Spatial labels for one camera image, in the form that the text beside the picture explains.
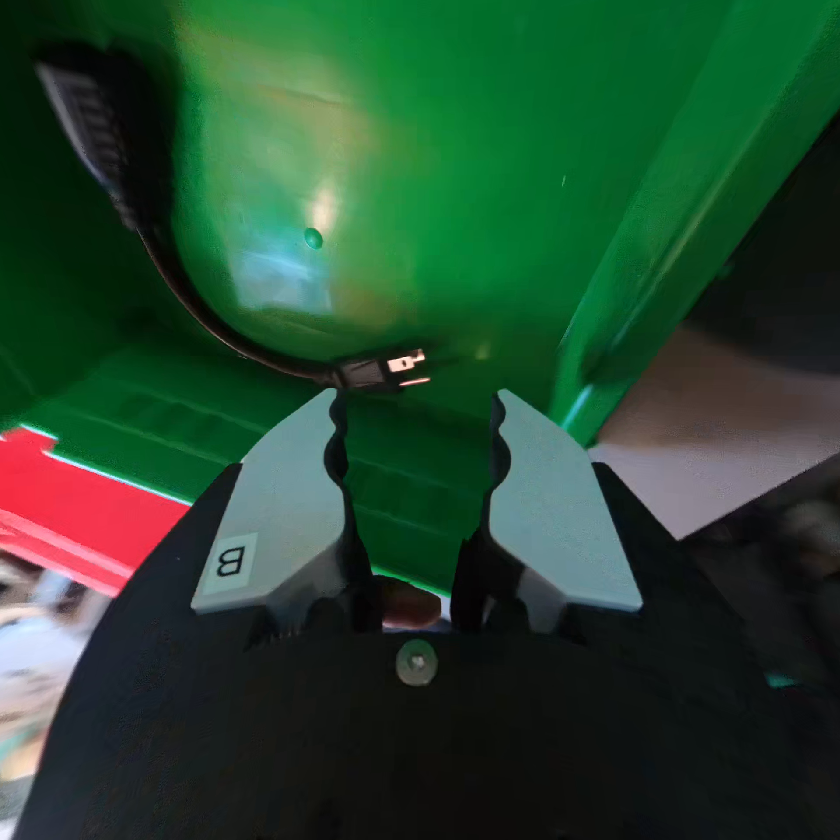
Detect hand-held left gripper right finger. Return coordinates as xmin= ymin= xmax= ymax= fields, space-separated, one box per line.
xmin=453 ymin=387 xmax=644 ymax=635

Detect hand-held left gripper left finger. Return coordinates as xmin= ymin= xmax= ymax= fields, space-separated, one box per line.
xmin=190 ymin=387 xmax=371 ymax=632

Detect short black power cable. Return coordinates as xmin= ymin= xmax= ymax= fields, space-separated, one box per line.
xmin=134 ymin=217 xmax=345 ymax=389

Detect green plastic bin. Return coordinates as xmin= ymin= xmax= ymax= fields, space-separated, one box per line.
xmin=0 ymin=0 xmax=840 ymax=595

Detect black extension socket block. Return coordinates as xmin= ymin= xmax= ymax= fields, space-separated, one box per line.
xmin=33 ymin=42 xmax=177 ymax=232

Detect person's left hand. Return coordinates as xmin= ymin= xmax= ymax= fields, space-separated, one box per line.
xmin=379 ymin=579 xmax=442 ymax=631

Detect red plastic bin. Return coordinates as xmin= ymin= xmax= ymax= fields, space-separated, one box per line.
xmin=0 ymin=425 xmax=193 ymax=599

